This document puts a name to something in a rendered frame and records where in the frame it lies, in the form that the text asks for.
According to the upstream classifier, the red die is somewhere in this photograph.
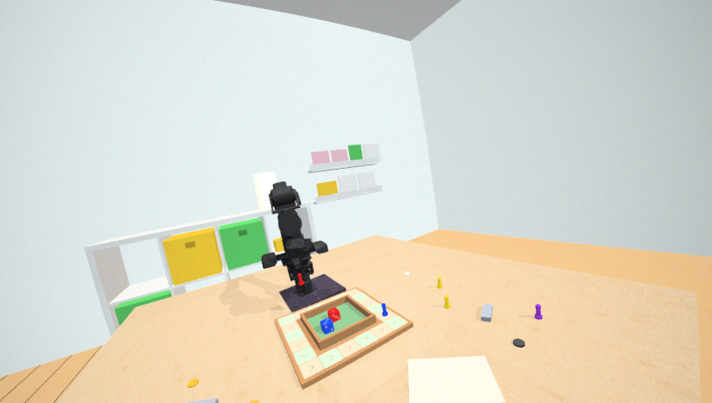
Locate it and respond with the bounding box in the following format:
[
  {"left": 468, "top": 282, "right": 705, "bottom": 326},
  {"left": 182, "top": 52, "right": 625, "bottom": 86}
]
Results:
[{"left": 327, "top": 307, "right": 341, "bottom": 323}]

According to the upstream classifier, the white flat sheet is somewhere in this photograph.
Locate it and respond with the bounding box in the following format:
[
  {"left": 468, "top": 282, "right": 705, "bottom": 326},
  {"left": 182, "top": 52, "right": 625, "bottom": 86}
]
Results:
[{"left": 408, "top": 356, "right": 505, "bottom": 403}]

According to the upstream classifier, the blue die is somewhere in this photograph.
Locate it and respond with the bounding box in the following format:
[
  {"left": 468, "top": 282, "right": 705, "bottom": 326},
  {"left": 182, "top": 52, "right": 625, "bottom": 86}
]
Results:
[{"left": 320, "top": 318, "right": 334, "bottom": 335}]

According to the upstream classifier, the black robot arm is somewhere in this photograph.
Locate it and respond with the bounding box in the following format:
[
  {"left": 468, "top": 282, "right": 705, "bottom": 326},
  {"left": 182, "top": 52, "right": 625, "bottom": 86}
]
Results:
[{"left": 269, "top": 181, "right": 317, "bottom": 296}]

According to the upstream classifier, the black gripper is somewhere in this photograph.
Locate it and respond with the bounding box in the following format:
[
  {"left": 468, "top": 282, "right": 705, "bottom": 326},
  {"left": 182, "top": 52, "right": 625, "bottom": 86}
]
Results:
[{"left": 262, "top": 231, "right": 328, "bottom": 282}]

